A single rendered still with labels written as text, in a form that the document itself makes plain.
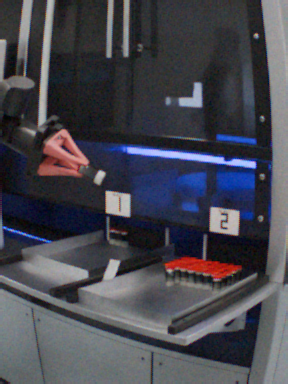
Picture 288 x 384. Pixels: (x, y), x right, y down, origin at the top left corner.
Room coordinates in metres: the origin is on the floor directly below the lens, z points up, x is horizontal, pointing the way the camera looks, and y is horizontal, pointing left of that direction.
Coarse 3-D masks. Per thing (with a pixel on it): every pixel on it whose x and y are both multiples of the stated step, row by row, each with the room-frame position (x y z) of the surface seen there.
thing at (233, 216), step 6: (216, 210) 1.53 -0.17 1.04; (222, 210) 1.52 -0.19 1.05; (228, 210) 1.51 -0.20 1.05; (210, 216) 1.54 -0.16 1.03; (216, 216) 1.53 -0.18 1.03; (222, 216) 1.52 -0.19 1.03; (228, 216) 1.51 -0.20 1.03; (234, 216) 1.50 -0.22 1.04; (210, 222) 1.54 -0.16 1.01; (216, 222) 1.53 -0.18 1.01; (222, 222) 1.52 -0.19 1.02; (228, 222) 1.51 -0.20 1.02; (234, 222) 1.50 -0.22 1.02; (210, 228) 1.54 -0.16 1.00; (216, 228) 1.53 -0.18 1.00; (228, 228) 1.51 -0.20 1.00; (234, 228) 1.50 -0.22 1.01; (234, 234) 1.50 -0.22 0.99
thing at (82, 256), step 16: (64, 240) 1.74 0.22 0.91; (80, 240) 1.79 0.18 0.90; (96, 240) 1.85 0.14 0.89; (32, 256) 1.58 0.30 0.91; (48, 256) 1.67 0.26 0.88; (64, 256) 1.68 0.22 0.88; (80, 256) 1.69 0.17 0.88; (96, 256) 1.69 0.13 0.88; (112, 256) 1.69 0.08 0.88; (128, 256) 1.70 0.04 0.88; (144, 256) 1.61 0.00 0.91; (64, 272) 1.50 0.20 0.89; (80, 272) 1.46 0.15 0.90; (96, 272) 1.47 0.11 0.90
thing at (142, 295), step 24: (96, 288) 1.35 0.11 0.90; (120, 288) 1.41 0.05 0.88; (144, 288) 1.42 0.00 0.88; (168, 288) 1.42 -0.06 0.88; (192, 288) 1.41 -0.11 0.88; (240, 288) 1.34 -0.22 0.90; (120, 312) 1.23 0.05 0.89; (144, 312) 1.19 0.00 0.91; (168, 312) 1.25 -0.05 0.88; (192, 312) 1.20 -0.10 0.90
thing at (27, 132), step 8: (24, 120) 1.10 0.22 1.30; (48, 120) 1.07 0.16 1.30; (56, 120) 1.08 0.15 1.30; (16, 128) 1.07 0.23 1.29; (24, 128) 1.07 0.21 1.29; (32, 128) 1.08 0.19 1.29; (40, 128) 1.04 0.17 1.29; (16, 136) 1.07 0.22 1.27; (24, 136) 1.07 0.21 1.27; (32, 136) 1.07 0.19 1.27; (40, 136) 1.05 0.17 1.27; (8, 144) 1.08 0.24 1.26; (16, 144) 1.07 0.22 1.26; (24, 144) 1.06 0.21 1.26; (32, 144) 1.06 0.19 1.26; (40, 144) 1.06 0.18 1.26; (24, 152) 1.07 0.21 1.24
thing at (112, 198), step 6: (108, 192) 1.75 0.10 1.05; (114, 192) 1.74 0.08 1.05; (108, 198) 1.75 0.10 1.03; (114, 198) 1.74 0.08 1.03; (126, 198) 1.71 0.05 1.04; (108, 204) 1.75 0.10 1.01; (114, 204) 1.74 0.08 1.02; (126, 204) 1.71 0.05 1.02; (108, 210) 1.75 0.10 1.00; (114, 210) 1.74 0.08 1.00; (126, 210) 1.71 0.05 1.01; (126, 216) 1.71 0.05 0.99
